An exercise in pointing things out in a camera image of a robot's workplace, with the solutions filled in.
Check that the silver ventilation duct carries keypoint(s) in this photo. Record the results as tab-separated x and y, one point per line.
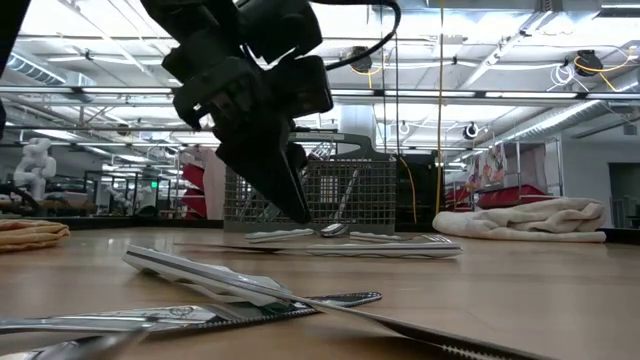
35	67
560	120

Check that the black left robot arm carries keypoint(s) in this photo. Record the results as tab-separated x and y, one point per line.
200	15

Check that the grey mesh cutlery basket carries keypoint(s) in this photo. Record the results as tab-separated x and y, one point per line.
372	150

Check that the folded orange cloth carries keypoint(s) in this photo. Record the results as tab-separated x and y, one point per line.
30	237

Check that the overhead light bar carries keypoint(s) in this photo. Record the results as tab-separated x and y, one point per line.
425	93

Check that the white column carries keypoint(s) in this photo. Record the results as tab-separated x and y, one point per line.
357	117

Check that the red storage bins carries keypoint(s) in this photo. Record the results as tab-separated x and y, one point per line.
505	196
195	177

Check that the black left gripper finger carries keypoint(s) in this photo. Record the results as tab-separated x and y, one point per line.
299	156
265	160

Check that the black metal frame station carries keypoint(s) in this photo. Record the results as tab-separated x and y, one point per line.
110	172

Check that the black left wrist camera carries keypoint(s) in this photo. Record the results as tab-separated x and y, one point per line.
305	87

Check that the crumpled beige towel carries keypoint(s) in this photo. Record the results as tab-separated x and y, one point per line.
525	220

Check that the black cabinet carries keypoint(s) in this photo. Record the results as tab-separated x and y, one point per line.
425	190

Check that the colourful hanging sheets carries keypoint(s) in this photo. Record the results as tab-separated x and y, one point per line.
492	167

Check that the metal shelf rack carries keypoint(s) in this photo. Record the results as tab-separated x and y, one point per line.
518	165

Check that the pink board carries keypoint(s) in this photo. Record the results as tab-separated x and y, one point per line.
210	190

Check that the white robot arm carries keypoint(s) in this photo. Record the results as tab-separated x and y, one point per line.
35	167

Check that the dark door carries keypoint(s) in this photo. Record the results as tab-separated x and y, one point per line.
625	190

